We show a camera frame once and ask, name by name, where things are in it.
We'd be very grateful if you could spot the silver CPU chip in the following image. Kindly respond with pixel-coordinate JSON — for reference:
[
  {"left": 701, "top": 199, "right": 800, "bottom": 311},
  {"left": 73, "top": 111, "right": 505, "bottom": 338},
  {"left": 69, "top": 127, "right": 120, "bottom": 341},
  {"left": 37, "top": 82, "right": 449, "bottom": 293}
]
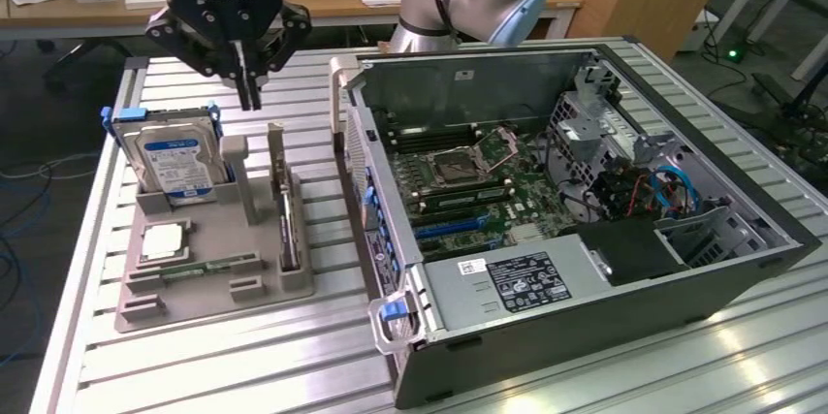
[{"left": 140, "top": 224, "right": 188, "bottom": 261}]

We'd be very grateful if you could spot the open black PC case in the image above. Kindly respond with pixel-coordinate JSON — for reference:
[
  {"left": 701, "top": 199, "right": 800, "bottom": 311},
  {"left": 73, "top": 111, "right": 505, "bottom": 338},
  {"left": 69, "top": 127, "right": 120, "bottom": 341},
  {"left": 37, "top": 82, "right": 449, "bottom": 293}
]
[{"left": 327, "top": 35, "right": 824, "bottom": 410}]

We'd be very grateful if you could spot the green motherboard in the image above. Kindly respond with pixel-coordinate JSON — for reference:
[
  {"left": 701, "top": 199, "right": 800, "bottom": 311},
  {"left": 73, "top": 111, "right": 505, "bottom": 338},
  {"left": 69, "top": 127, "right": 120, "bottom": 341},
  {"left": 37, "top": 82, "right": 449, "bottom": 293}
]
[{"left": 387, "top": 122, "right": 571, "bottom": 263}]

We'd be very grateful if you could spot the hard disk blue label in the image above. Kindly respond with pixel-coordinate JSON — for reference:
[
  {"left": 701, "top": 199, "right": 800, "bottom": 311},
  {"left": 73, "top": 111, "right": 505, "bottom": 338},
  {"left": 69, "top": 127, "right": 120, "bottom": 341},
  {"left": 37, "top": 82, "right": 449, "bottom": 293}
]
[{"left": 132, "top": 123, "right": 219, "bottom": 205}]

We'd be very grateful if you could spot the blue expansion slot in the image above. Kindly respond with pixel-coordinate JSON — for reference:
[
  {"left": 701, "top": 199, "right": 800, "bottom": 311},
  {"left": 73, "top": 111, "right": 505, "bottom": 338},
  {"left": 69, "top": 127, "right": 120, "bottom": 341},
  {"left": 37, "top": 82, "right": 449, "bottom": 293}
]
[{"left": 412, "top": 218, "right": 484, "bottom": 241}]

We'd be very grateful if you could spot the metal socket cover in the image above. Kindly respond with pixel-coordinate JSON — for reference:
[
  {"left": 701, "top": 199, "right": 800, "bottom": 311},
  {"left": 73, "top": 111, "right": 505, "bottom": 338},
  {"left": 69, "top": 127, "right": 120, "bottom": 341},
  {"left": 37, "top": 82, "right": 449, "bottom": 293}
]
[{"left": 475, "top": 126, "right": 523, "bottom": 177}]

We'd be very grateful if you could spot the RAM stick white sticker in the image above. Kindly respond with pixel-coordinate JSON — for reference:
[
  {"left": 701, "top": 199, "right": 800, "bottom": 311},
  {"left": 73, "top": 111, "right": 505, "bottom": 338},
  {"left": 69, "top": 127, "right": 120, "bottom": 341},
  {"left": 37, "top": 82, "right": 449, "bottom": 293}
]
[{"left": 417, "top": 184, "right": 513, "bottom": 209}]

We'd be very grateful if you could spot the blue floor cable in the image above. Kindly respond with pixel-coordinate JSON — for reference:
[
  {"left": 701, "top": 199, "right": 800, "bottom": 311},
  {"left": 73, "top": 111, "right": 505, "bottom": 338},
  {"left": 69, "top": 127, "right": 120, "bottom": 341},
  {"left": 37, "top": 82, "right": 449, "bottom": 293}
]
[{"left": 0, "top": 175, "right": 57, "bottom": 366}]

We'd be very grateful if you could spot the black plastic air duct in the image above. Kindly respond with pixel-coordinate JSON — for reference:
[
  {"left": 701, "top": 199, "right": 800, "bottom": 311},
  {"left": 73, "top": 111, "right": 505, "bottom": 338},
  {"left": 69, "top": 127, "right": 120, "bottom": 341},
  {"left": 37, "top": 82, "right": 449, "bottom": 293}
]
[{"left": 577, "top": 217, "right": 692, "bottom": 288}]

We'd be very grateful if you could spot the blue data wire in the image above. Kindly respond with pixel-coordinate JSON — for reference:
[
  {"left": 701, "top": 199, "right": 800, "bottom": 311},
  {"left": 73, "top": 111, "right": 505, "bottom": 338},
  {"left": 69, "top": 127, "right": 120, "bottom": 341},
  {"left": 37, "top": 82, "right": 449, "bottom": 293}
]
[{"left": 648, "top": 166, "right": 701, "bottom": 215}]

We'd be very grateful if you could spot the silver power supply unit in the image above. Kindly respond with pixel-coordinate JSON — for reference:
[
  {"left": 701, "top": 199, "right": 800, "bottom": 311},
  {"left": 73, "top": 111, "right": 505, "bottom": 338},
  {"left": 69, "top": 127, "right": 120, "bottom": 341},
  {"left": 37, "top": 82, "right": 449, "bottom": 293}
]
[{"left": 413, "top": 233, "right": 613, "bottom": 333}]

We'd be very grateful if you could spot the black graphics card metal bracket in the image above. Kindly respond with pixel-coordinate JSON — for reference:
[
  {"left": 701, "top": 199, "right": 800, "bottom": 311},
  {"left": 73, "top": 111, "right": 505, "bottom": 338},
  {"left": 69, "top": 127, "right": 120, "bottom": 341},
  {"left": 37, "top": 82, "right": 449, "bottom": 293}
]
[{"left": 267, "top": 121, "right": 304, "bottom": 273}]

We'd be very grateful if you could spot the grey plastic parts rack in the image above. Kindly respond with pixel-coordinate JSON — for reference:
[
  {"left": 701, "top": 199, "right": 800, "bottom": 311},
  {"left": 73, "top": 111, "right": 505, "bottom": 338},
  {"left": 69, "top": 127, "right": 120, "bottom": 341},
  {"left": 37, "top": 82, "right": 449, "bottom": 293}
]
[{"left": 113, "top": 135, "right": 317, "bottom": 334}]

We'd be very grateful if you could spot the metal disk bay cage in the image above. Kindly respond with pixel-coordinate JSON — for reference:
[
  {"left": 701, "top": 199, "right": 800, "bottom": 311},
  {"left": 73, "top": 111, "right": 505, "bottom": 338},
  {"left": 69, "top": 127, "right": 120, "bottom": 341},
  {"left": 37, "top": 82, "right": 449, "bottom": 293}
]
[{"left": 547, "top": 88, "right": 648, "bottom": 192}]

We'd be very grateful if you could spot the hard drive with blue label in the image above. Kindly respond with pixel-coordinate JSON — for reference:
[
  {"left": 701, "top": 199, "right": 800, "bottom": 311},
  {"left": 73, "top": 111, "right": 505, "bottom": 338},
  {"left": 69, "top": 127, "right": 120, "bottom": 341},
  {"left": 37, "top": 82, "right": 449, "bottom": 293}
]
[{"left": 99, "top": 101, "right": 225, "bottom": 192}]

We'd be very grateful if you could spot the green RAM stick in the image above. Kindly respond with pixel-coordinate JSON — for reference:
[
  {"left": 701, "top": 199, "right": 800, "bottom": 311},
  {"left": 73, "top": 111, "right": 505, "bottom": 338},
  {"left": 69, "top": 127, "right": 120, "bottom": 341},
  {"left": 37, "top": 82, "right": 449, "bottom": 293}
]
[{"left": 159, "top": 258, "right": 251, "bottom": 280}]

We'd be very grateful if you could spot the CPU socket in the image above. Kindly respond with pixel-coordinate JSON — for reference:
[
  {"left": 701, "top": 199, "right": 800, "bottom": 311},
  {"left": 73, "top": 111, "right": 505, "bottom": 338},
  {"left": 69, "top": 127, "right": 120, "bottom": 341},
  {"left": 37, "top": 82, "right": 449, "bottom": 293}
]
[{"left": 425, "top": 145, "right": 487, "bottom": 187}]

